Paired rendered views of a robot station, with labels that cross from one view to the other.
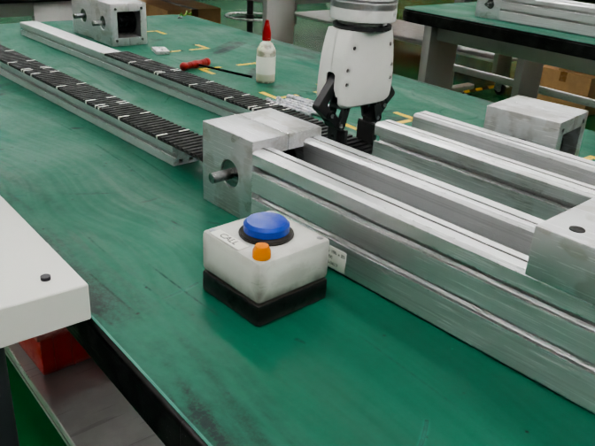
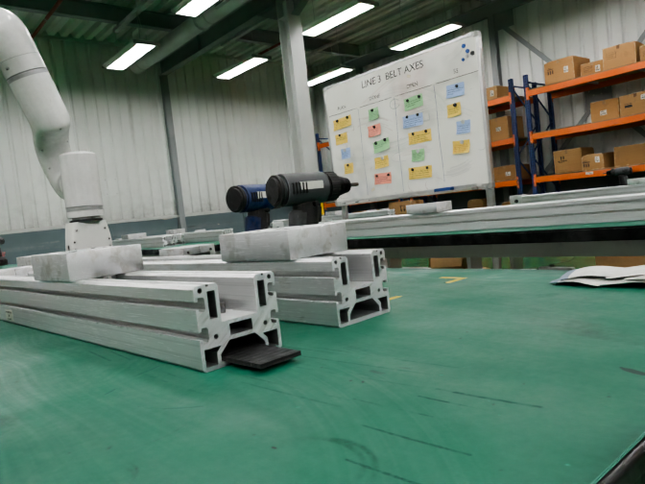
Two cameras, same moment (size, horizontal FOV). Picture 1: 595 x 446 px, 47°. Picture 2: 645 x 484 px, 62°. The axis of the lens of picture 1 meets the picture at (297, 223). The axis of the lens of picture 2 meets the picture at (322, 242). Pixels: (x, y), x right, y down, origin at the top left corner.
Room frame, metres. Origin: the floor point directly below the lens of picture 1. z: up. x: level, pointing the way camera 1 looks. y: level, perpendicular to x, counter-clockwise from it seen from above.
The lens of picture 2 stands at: (-0.43, -0.63, 0.92)
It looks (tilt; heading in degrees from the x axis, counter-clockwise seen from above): 3 degrees down; 0
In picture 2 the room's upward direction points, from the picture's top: 6 degrees counter-clockwise
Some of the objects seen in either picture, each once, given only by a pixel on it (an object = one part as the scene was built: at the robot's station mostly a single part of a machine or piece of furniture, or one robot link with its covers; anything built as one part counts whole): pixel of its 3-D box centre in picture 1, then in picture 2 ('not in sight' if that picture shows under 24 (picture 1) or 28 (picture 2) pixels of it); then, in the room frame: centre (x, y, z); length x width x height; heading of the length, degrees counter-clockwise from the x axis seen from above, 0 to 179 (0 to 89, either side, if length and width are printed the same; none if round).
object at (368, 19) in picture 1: (364, 11); (85, 213); (0.90, -0.07, 0.98); 0.09 x 0.08 x 0.03; 133
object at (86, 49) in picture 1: (129, 66); not in sight; (1.33, 0.34, 0.79); 0.96 x 0.04 x 0.03; 43
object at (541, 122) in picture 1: (527, 144); (184, 266); (0.87, -0.30, 0.83); 0.11 x 0.10 x 0.10; 139
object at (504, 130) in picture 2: not in sight; (469, 163); (11.23, -4.02, 1.57); 2.83 x 0.98 x 3.14; 40
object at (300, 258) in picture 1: (272, 260); not in sight; (0.54, 0.02, 0.81); 0.10 x 0.08 x 0.06; 133
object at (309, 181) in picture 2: not in sight; (322, 229); (0.60, -0.63, 0.89); 0.20 x 0.08 x 0.22; 124
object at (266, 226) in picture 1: (266, 229); not in sight; (0.53, 0.03, 0.84); 0.04 x 0.04 x 0.02
